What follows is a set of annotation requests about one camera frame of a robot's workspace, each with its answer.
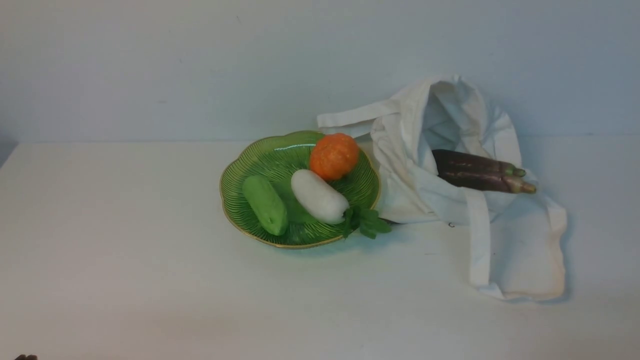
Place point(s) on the green cucumber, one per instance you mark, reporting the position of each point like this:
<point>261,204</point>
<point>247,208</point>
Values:
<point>266,204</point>

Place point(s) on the white cloth tote bag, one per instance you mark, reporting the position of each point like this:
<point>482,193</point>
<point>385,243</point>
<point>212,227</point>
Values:
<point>515,239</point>

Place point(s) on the white radish with leaves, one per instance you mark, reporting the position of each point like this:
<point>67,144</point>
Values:
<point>328,206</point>

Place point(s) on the orange round vegetable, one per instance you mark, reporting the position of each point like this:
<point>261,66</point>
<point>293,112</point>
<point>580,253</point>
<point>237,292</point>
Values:
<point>334,156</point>

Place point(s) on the upper purple eggplant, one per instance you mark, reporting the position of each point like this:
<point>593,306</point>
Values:
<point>450,161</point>

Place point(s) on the purple eggplant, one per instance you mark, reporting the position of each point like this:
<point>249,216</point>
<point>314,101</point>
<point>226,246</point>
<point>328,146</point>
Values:
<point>450,161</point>
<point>489,182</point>

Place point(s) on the lower purple eggplant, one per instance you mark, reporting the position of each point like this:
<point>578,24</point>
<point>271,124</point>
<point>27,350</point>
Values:
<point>489,182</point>

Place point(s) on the dark object at bottom edge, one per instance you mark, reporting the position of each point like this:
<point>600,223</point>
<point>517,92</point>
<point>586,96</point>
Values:
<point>26,357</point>

